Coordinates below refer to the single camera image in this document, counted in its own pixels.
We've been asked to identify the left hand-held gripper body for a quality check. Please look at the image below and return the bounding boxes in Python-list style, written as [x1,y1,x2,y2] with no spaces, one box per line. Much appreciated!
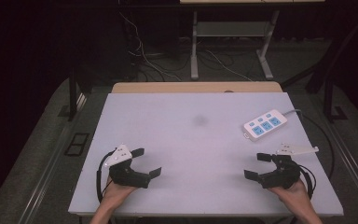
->
[103,144,152,189]

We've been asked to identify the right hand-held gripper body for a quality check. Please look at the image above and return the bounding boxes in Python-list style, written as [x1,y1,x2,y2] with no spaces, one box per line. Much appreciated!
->
[259,142,320,190]

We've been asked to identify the white power strip blue sockets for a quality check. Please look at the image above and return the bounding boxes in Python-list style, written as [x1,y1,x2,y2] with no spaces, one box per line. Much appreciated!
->
[243,108,289,143]

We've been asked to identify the person's right hand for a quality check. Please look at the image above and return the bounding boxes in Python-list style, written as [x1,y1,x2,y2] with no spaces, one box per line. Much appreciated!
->
[268,179,312,205]

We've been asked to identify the person's left hand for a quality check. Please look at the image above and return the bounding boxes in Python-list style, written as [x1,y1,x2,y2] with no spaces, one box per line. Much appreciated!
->
[102,176,138,203]

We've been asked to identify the wooden table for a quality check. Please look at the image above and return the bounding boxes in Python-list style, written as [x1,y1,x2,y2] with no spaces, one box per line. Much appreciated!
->
[111,81,283,94]

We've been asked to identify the black metal stand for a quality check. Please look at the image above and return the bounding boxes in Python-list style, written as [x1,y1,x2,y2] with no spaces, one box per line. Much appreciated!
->
[322,74,350,123]

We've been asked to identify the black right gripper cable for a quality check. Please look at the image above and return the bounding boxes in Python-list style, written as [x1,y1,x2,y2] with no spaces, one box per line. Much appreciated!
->
[297,163,318,201]

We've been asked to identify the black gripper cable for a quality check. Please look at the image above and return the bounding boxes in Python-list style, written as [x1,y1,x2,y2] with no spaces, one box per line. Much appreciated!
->
[297,163,318,201]
[95,150,116,203]

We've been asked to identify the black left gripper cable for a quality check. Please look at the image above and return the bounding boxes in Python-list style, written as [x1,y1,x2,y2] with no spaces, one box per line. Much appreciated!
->
[95,150,116,203]

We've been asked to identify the black rectangular floor frame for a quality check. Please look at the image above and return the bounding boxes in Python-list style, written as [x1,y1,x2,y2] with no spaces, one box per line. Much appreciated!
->
[63,132,91,157]

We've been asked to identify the white power strip cable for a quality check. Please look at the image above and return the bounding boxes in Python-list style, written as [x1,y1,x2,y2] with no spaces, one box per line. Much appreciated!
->
[282,108,303,117]

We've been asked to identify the thin black cable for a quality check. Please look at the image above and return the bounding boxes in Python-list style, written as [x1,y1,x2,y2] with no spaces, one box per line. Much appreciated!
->
[300,113,336,181]

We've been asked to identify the metal floor rail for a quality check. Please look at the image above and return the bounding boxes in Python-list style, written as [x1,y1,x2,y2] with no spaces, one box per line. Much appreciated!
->
[324,119,358,218]
[18,92,89,224]

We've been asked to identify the short white floor cable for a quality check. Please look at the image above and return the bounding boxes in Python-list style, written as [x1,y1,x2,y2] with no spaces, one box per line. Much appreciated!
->
[204,49,255,82]

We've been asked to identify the long white floor cable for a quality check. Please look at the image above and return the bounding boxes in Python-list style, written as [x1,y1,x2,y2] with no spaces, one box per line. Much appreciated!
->
[118,11,183,82]

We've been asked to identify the grey metal desk frame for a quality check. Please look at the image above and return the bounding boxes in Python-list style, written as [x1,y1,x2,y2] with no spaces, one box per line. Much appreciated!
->
[189,9,281,81]

